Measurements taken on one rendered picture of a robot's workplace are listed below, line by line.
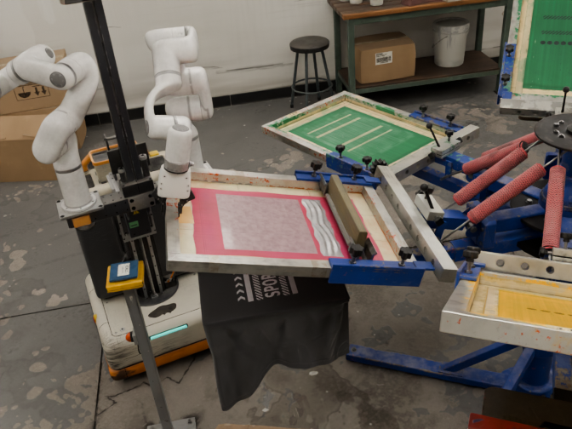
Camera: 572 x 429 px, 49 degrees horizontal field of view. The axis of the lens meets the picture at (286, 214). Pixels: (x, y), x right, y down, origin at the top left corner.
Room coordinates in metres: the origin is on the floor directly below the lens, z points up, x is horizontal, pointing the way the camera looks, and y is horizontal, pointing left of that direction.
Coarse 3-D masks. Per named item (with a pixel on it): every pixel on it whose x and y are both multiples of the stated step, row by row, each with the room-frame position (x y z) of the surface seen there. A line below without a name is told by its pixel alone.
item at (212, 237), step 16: (208, 224) 1.69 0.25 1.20; (224, 224) 1.71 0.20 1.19; (240, 224) 1.72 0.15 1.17; (256, 224) 1.73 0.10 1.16; (272, 224) 1.74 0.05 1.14; (288, 224) 1.76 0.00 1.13; (208, 240) 1.60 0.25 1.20; (224, 240) 1.61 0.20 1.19; (240, 240) 1.62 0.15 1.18; (256, 240) 1.63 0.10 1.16; (272, 240) 1.64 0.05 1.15; (288, 240) 1.66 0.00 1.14; (304, 240) 1.67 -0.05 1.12; (256, 256) 1.54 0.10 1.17; (272, 256) 1.55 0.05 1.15; (288, 256) 1.56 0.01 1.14; (304, 256) 1.57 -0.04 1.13; (320, 256) 1.58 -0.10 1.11; (336, 256) 1.60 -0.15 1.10
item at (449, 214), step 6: (444, 210) 1.85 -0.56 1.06; (450, 210) 1.85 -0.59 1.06; (456, 210) 1.86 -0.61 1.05; (444, 216) 1.80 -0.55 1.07; (450, 216) 1.81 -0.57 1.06; (456, 216) 1.81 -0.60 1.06; (462, 216) 1.82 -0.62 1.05; (426, 222) 1.79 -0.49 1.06; (432, 222) 1.79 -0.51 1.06; (450, 222) 1.80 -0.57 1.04; (456, 222) 1.80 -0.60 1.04; (462, 222) 1.81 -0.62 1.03; (444, 228) 1.80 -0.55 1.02; (450, 228) 1.80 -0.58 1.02; (462, 228) 1.81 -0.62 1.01
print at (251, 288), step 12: (240, 276) 1.73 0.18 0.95; (252, 276) 1.72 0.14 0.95; (264, 276) 1.72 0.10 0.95; (276, 276) 1.71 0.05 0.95; (288, 276) 1.70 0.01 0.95; (240, 288) 1.66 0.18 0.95; (252, 288) 1.66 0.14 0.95; (264, 288) 1.65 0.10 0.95; (276, 288) 1.65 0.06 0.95; (288, 288) 1.64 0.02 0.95; (240, 300) 1.60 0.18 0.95; (252, 300) 1.59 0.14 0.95
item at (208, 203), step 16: (208, 192) 1.90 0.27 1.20; (224, 192) 1.92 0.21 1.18; (240, 192) 1.93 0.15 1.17; (256, 192) 1.95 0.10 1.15; (192, 208) 1.78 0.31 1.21; (208, 208) 1.79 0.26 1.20; (224, 208) 1.81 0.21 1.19; (240, 208) 1.82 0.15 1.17; (256, 208) 1.84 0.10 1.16; (272, 208) 1.85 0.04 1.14; (288, 208) 1.87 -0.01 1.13; (304, 208) 1.88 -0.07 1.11; (304, 224) 1.77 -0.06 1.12; (336, 224) 1.80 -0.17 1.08
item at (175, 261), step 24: (192, 168) 2.01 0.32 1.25; (360, 192) 2.05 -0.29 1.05; (168, 216) 1.65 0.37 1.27; (384, 216) 1.84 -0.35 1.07; (168, 240) 1.52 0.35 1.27; (168, 264) 1.42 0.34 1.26; (192, 264) 1.43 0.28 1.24; (216, 264) 1.44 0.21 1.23; (240, 264) 1.45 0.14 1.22; (264, 264) 1.46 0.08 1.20; (288, 264) 1.47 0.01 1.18; (312, 264) 1.49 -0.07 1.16
